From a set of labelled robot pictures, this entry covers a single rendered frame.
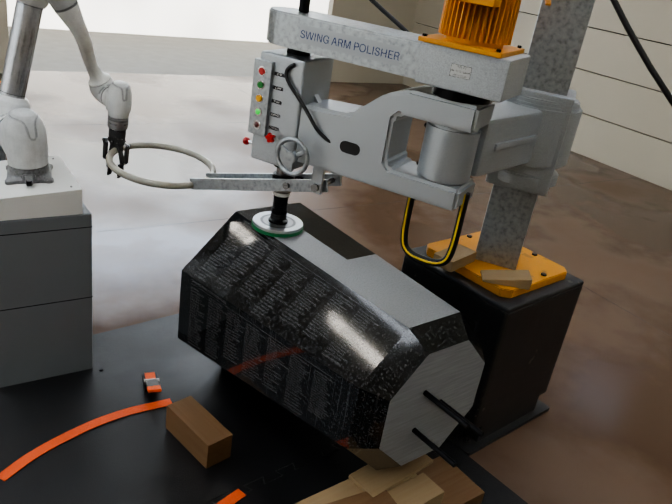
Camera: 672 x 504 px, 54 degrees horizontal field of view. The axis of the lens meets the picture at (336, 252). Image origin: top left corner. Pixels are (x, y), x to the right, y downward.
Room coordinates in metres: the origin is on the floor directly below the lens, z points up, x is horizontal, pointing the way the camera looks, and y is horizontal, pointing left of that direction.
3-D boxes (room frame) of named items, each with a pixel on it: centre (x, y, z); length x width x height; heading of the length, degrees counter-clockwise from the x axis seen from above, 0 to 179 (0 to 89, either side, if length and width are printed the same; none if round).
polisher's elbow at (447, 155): (2.32, -0.33, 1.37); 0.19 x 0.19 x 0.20
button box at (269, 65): (2.52, 0.38, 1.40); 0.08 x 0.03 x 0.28; 65
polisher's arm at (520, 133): (2.67, -0.61, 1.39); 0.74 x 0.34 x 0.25; 142
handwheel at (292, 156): (2.44, 0.21, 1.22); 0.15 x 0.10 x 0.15; 65
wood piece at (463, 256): (2.69, -0.52, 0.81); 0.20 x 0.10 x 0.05; 142
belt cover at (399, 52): (2.45, -0.05, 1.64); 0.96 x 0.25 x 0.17; 65
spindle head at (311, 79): (2.56, 0.19, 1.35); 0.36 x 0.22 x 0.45; 65
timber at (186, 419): (2.16, 0.44, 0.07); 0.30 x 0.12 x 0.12; 49
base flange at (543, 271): (2.83, -0.73, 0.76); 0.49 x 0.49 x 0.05; 44
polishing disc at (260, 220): (2.60, 0.26, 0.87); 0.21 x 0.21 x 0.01
